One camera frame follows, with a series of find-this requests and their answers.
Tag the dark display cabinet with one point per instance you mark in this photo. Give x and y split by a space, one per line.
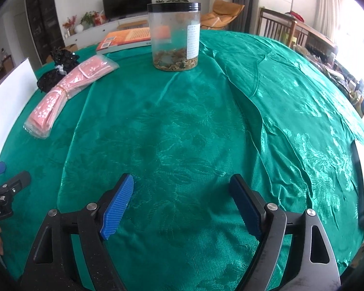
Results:
45 21

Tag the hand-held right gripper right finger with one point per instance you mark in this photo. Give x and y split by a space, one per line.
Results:
248 209

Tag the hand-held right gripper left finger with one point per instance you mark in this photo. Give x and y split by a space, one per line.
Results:
118 209

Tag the red cloth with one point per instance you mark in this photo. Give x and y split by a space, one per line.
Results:
295 16

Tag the clear jar with black lid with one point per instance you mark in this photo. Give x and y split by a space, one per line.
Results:
174 36

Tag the wooden chair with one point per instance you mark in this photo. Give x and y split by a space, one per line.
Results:
276 25

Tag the white board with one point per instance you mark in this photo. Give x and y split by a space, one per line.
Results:
6 103

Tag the orange book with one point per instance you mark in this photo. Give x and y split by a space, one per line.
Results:
124 38

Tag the green patterned tablecloth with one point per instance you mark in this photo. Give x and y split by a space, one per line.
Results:
182 133

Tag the black lace cloth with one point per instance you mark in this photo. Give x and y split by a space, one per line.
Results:
53 75

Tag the white television cabinet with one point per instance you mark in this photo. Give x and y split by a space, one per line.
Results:
88 35

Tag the cluttered windowsill goods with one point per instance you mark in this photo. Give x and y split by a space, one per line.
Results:
342 72

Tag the red flower arrangement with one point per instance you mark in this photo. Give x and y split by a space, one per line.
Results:
69 24

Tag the red box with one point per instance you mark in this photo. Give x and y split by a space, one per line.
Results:
99 18

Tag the pink floral packet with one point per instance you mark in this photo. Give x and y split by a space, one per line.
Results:
63 94

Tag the black television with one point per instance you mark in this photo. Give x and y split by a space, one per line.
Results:
127 3

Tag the orange lounge chair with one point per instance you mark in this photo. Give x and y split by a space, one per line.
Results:
223 13

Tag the leafy green houseplant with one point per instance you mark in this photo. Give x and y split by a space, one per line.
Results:
88 18

